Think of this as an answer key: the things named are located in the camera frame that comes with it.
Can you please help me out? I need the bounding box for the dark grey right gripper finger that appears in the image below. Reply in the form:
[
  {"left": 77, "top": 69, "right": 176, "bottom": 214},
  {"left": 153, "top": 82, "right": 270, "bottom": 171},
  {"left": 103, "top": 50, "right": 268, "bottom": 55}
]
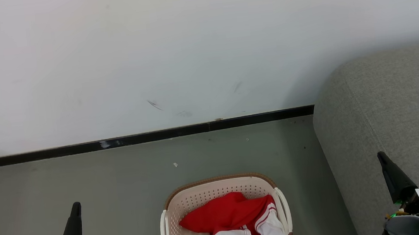
[{"left": 377, "top": 148, "right": 419, "bottom": 206}]

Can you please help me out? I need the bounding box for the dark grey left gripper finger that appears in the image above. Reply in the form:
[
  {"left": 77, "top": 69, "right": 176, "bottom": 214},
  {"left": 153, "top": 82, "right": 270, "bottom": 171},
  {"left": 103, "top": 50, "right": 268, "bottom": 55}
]
[{"left": 54, "top": 202, "right": 85, "bottom": 235}]

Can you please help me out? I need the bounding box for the grey fabric sofa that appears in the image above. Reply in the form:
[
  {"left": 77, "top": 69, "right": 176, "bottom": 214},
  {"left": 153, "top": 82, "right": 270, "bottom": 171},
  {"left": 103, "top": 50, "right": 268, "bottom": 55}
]
[{"left": 306, "top": 42, "right": 419, "bottom": 235}]

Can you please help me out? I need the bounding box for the black baseboard strip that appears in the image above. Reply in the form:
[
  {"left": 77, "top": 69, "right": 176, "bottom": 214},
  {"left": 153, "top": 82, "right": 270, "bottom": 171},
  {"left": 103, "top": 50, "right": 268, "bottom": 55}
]
[{"left": 0, "top": 105, "right": 318, "bottom": 169}]

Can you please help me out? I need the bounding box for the cream perforated laundry basket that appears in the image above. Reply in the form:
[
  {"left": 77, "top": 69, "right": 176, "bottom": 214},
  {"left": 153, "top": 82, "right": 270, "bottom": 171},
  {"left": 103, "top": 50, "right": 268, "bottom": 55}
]
[{"left": 155, "top": 168, "right": 295, "bottom": 235}]

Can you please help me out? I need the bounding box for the red jacket with white sleeve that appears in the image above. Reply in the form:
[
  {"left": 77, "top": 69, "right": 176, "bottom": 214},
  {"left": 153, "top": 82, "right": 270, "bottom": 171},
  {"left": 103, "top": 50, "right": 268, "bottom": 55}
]
[{"left": 176, "top": 187, "right": 287, "bottom": 235}]

